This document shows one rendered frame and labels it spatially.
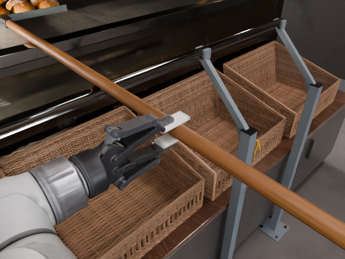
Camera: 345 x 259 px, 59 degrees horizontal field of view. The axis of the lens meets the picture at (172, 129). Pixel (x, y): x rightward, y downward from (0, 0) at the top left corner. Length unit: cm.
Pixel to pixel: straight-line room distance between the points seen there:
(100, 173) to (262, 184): 25
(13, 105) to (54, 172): 70
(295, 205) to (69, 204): 32
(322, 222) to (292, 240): 152
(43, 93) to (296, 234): 156
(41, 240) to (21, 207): 6
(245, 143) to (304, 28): 280
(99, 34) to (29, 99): 34
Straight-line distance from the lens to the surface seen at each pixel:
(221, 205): 127
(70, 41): 116
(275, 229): 199
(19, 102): 115
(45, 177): 46
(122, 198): 129
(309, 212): 47
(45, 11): 149
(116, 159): 50
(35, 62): 112
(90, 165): 48
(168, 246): 114
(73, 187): 46
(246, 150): 105
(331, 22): 361
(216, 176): 118
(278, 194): 48
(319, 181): 240
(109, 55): 128
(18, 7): 147
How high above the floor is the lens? 153
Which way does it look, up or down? 35 degrees down
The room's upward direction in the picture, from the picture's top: straight up
